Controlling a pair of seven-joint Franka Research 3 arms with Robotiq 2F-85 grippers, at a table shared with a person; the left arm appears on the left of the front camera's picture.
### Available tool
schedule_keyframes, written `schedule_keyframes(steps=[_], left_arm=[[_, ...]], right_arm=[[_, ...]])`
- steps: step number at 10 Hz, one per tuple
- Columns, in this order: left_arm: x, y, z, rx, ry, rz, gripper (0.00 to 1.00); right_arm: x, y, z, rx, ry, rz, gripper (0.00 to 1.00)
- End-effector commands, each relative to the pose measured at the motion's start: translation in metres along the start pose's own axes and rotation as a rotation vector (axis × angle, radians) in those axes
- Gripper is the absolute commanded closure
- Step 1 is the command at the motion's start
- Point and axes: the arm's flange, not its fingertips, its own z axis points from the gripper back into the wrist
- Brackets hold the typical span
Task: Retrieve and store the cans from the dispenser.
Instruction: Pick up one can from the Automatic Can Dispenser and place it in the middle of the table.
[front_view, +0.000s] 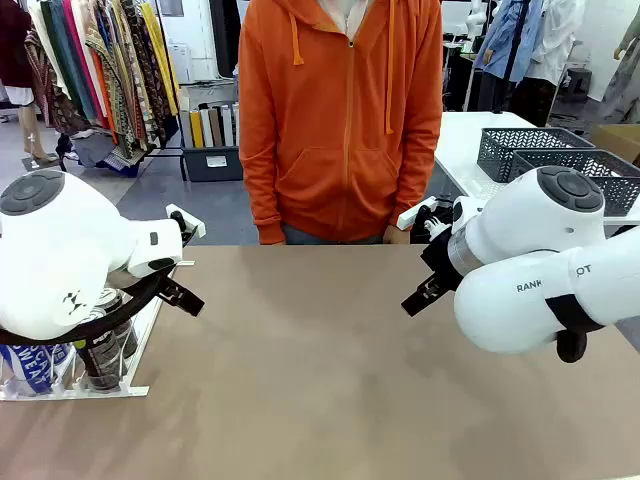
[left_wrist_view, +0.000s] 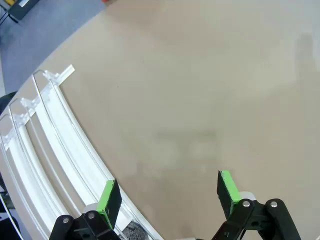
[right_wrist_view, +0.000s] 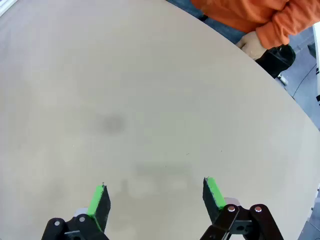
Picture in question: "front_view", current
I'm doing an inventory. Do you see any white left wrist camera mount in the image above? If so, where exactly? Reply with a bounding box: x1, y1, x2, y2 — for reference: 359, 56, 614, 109
164, 203, 207, 246

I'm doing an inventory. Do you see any brown cardboard box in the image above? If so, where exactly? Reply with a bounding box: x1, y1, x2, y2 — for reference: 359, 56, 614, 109
589, 123, 640, 169

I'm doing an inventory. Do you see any grey plastic mesh basket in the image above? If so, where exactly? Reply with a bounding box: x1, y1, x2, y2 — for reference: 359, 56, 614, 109
476, 127, 596, 184
509, 148, 640, 217

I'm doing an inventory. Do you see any mannequin in grey dress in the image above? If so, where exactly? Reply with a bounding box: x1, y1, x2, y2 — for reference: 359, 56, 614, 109
597, 9, 640, 124

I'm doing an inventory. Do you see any person's left forearm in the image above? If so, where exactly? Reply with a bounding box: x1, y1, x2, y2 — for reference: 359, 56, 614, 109
387, 144, 444, 236

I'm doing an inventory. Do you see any white wire can dispenser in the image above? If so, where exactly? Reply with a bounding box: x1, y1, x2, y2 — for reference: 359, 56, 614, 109
0, 257, 197, 401

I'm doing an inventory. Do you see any dark plastic stool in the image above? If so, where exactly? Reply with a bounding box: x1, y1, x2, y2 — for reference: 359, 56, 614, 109
559, 67, 594, 104

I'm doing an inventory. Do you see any white side table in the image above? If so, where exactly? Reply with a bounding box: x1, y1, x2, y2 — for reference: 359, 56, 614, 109
434, 110, 640, 225

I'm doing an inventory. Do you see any person's left hand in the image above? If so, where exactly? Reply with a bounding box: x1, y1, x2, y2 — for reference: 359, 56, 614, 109
382, 224, 410, 246

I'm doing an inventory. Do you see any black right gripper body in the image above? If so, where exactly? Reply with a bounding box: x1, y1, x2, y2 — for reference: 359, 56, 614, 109
421, 230, 464, 292

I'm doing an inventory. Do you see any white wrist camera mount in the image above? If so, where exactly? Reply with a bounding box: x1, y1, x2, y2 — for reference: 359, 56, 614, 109
397, 196, 474, 239
164, 203, 207, 246

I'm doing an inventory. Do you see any white fabric roll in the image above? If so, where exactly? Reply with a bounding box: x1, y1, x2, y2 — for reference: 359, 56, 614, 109
199, 108, 214, 149
220, 105, 235, 148

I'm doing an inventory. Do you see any person's right forearm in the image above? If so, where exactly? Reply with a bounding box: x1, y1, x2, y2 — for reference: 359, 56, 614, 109
239, 149, 289, 246

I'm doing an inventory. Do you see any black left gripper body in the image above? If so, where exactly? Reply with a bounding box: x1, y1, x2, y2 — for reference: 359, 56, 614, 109
149, 272, 177, 297

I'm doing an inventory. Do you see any mannequin in blue shirt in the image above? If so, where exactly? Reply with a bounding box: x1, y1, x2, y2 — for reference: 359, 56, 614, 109
472, 0, 544, 114

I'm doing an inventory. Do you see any person in orange hoodie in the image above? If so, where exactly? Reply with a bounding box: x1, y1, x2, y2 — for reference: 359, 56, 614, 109
238, 0, 445, 246

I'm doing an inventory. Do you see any brown fabric roll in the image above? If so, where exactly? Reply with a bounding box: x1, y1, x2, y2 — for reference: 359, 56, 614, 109
208, 107, 224, 148

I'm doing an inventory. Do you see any black Pepsi can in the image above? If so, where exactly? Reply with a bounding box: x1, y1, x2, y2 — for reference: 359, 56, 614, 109
97, 287, 126, 321
74, 319, 139, 391

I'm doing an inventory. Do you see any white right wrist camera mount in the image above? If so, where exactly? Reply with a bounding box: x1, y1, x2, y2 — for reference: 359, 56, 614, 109
397, 196, 474, 239

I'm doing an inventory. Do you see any mannequin in white coat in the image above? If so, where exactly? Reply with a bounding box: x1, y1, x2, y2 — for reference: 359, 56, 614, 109
524, 0, 586, 126

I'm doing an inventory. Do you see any bare white mannequin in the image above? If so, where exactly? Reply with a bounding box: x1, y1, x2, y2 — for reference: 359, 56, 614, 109
464, 0, 489, 41

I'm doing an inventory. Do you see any clothes rack with colourful garments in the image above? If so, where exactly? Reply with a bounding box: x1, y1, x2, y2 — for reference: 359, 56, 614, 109
27, 0, 181, 171

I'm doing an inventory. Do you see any dark grey storage bin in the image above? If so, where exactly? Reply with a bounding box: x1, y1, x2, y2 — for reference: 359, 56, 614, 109
180, 144, 245, 183

